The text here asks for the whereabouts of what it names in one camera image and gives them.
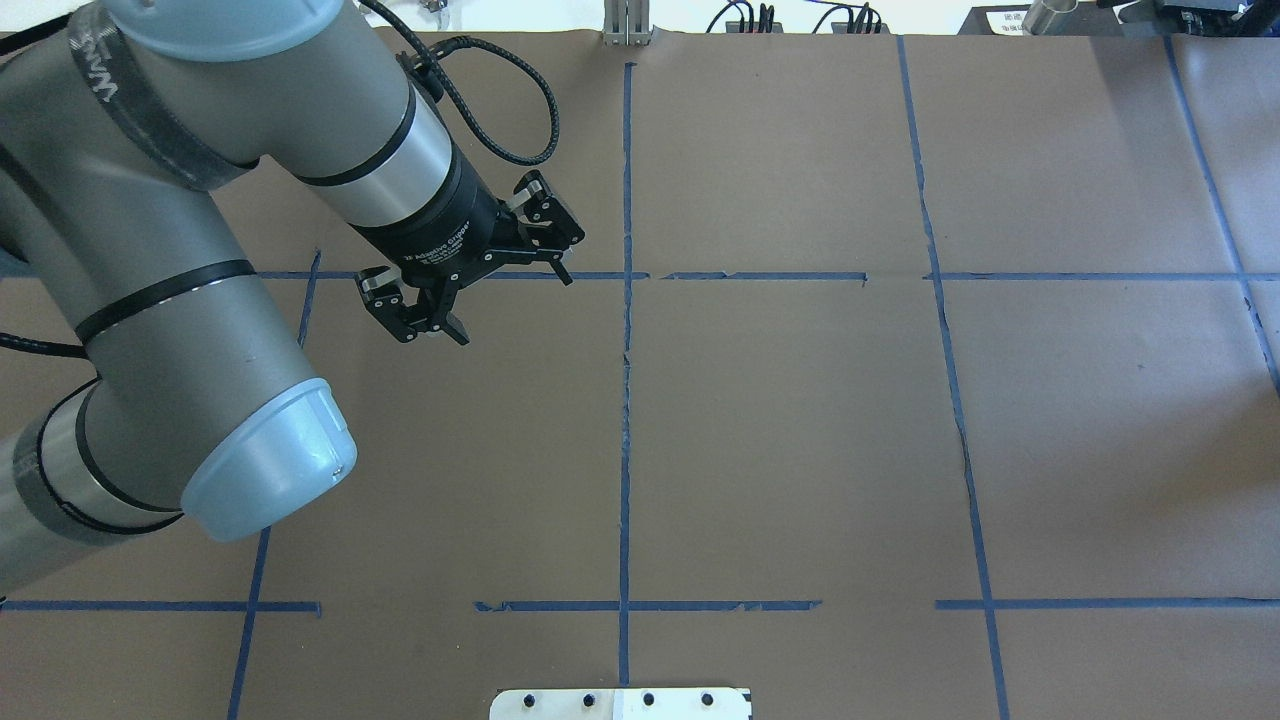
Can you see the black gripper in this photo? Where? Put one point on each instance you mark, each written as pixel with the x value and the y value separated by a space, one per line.
pixel 437 232

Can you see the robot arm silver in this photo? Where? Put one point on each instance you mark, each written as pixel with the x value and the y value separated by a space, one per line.
pixel 120 120

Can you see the small metal cup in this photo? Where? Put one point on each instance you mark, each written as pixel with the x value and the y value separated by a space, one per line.
pixel 1048 17

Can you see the aluminium frame post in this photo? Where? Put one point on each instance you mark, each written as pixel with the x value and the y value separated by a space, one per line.
pixel 627 23

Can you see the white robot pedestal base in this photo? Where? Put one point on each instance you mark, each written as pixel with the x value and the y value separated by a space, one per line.
pixel 624 703

